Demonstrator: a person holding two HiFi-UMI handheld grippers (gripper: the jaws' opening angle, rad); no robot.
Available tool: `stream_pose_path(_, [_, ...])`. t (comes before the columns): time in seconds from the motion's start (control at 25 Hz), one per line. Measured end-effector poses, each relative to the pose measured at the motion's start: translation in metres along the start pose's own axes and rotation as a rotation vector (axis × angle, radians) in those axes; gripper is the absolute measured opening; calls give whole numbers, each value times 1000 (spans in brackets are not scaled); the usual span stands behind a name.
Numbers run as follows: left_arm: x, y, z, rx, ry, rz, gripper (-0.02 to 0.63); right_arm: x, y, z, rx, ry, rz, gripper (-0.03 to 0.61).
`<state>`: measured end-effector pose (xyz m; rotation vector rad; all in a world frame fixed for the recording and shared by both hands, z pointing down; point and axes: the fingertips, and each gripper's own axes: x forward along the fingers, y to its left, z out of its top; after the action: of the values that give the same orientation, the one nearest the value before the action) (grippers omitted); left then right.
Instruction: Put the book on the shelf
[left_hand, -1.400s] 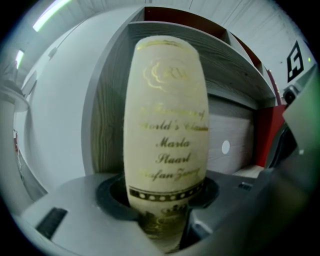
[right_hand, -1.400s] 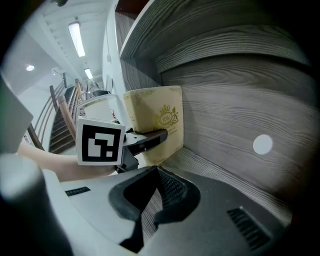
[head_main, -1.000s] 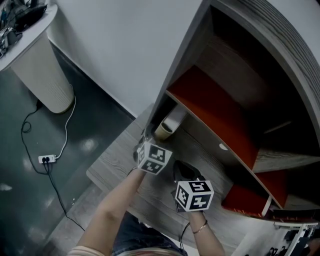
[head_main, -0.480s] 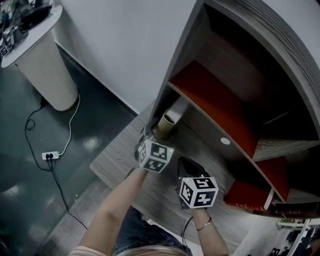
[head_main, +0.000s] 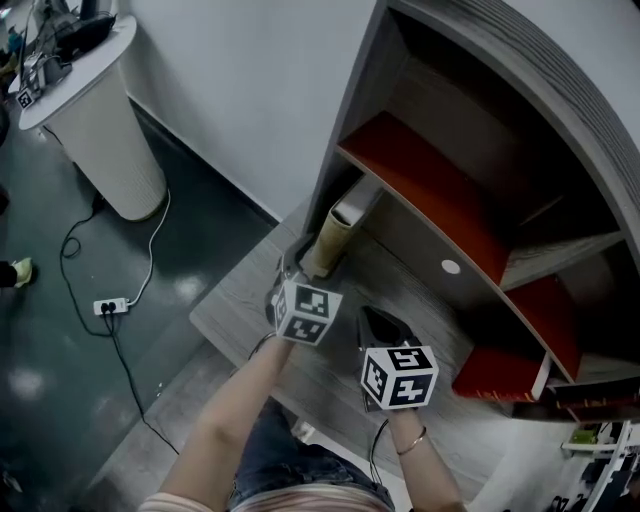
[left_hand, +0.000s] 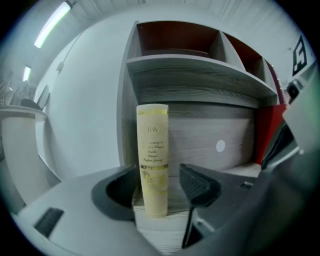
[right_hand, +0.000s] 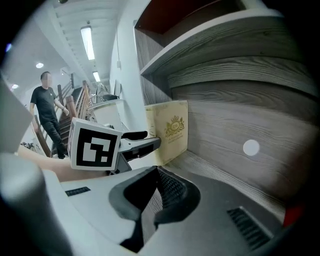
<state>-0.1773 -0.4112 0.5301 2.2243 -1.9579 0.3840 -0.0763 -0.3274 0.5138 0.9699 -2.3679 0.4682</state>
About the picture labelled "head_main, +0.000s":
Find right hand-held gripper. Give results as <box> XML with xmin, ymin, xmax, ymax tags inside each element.
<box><xmin>356</xmin><ymin>305</ymin><xmax>441</xmax><ymax>414</ymax></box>

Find white round pedestal table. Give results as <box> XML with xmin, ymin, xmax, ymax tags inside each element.
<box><xmin>18</xmin><ymin>13</ymin><xmax>169</xmax><ymax>222</ymax></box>

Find white power strip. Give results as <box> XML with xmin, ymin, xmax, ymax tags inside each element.
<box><xmin>92</xmin><ymin>296</ymin><xmax>133</xmax><ymax>317</ymax></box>

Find beige book with grey cover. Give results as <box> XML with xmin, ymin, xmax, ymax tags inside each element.
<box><xmin>305</xmin><ymin>175</ymin><xmax>384</xmax><ymax>281</ymax></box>

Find white metal frame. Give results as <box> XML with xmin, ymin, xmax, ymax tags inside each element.
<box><xmin>559</xmin><ymin>421</ymin><xmax>640</xmax><ymax>512</ymax></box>

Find thin metal bracelet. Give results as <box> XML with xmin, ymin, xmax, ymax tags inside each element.
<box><xmin>395</xmin><ymin>424</ymin><xmax>429</xmax><ymax>457</ymax></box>

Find black device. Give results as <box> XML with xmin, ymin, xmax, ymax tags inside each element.
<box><xmin>53</xmin><ymin>0</ymin><xmax>119</xmax><ymax>59</ymax></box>

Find person's left forearm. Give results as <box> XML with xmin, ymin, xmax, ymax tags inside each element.
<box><xmin>158</xmin><ymin>333</ymin><xmax>297</xmax><ymax>512</ymax></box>

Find person's striped shirt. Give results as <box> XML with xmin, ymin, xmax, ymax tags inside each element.
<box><xmin>143</xmin><ymin>487</ymin><xmax>394</xmax><ymax>512</ymax></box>

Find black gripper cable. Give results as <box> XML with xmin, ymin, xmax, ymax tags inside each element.
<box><xmin>368</xmin><ymin>418</ymin><xmax>392</xmax><ymax>487</ymax></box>

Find black power cable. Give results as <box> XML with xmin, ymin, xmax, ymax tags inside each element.
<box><xmin>102</xmin><ymin>313</ymin><xmax>181</xmax><ymax>457</ymax></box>
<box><xmin>58</xmin><ymin>192</ymin><xmax>112</xmax><ymax>338</ymax></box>

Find person's denim shorts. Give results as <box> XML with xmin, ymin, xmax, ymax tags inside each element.
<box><xmin>227</xmin><ymin>397</ymin><xmax>397</xmax><ymax>512</ymax></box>

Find white power cable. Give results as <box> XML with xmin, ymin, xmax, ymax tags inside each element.
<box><xmin>126</xmin><ymin>187</ymin><xmax>172</xmax><ymax>307</ymax></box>

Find red book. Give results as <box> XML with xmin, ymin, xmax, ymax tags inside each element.
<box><xmin>451</xmin><ymin>343</ymin><xmax>552</xmax><ymax>404</ymax></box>

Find person's right forearm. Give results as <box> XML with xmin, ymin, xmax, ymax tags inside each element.
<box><xmin>387</xmin><ymin>405</ymin><xmax>470</xmax><ymax>512</ymax></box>

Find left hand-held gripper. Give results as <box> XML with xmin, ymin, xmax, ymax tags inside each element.
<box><xmin>264</xmin><ymin>232</ymin><xmax>345</xmax><ymax>347</ymax></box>

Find grey gripper device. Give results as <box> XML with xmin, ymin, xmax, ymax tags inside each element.
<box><xmin>16</xmin><ymin>53</ymin><xmax>75</xmax><ymax>110</ymax></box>

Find grey wooden shelf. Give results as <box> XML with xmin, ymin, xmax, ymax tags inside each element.
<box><xmin>301</xmin><ymin>0</ymin><xmax>640</xmax><ymax>387</ymax></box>

